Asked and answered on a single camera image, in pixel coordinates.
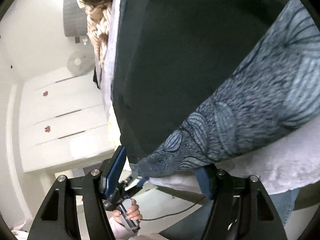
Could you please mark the grey quilted headboard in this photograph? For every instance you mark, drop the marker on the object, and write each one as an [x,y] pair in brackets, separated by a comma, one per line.
[74,19]

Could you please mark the person's blue jeans leg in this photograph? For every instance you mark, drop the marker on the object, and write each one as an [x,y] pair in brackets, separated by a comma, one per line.
[285,203]

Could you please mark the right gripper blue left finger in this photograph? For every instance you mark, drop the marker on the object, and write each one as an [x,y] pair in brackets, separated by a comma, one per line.
[57,216]

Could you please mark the white round fan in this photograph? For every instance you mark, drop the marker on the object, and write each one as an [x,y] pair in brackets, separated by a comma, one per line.
[80,63]

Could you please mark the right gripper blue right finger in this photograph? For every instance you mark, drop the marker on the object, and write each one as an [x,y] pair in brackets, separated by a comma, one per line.
[241,208]

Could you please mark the beige striped garment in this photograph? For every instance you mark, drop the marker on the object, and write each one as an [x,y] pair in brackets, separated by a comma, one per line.
[98,25]

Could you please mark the lavender embossed bed blanket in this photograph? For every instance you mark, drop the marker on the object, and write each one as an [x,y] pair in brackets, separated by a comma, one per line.
[275,162]

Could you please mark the black pants with patterned lining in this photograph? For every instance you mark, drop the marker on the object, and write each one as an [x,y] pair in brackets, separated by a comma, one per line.
[200,75]

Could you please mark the person's left hand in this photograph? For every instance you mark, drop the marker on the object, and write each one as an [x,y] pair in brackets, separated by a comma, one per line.
[133,213]

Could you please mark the white drawer cabinet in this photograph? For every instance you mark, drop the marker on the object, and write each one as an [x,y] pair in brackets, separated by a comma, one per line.
[62,120]

